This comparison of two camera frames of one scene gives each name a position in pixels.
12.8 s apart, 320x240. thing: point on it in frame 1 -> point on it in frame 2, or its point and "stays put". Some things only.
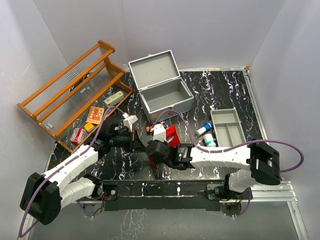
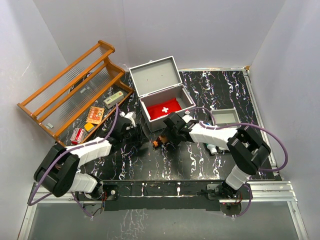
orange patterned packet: x=95 y=115 stays put
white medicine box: x=114 y=99 stays put
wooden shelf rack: x=78 y=96 stays put
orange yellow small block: x=89 y=127 stays put
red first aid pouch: x=172 y=138 -> x=163 y=108
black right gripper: x=164 y=142 -> x=168 y=134
